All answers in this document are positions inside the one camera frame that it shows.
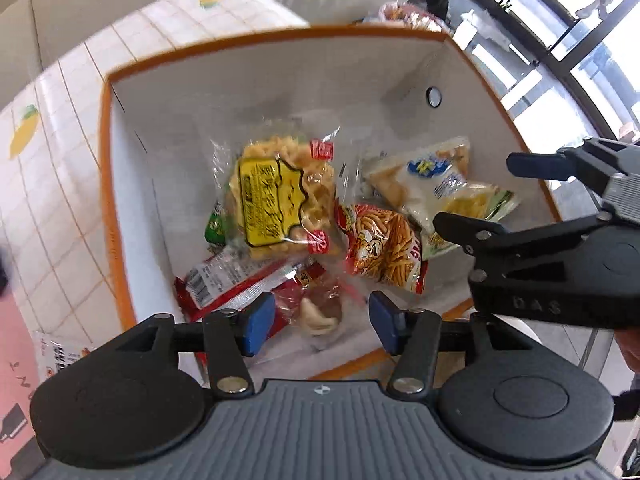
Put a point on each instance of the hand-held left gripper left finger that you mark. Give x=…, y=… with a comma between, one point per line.
x=257, y=322

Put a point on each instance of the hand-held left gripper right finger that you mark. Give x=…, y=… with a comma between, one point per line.
x=385, y=320

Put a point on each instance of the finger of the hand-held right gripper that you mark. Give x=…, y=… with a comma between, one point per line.
x=460, y=227
x=537, y=165

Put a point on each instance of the yellow white cracker bag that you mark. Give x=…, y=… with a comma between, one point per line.
x=435, y=180

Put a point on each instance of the red packet with barcode label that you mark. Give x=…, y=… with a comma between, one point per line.
x=225, y=275

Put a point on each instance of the clear packet with brown snack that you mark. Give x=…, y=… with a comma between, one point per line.
x=315, y=315

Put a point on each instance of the red fries snack packet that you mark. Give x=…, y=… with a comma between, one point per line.
x=380, y=245

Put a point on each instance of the green snack packet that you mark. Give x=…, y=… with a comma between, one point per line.
x=217, y=230

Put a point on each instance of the yellow label crispy snack packet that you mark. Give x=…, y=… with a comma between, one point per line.
x=270, y=195

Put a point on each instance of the orange cardboard box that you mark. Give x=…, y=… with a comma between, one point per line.
x=275, y=85

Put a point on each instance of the orange red snack bag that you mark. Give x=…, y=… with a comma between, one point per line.
x=405, y=15

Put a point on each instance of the white black snack packet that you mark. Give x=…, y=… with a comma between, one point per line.
x=55, y=355

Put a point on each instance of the lemon print checked tablecloth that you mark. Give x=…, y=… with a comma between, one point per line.
x=65, y=160

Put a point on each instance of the black window frame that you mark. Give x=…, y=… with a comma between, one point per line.
x=550, y=35

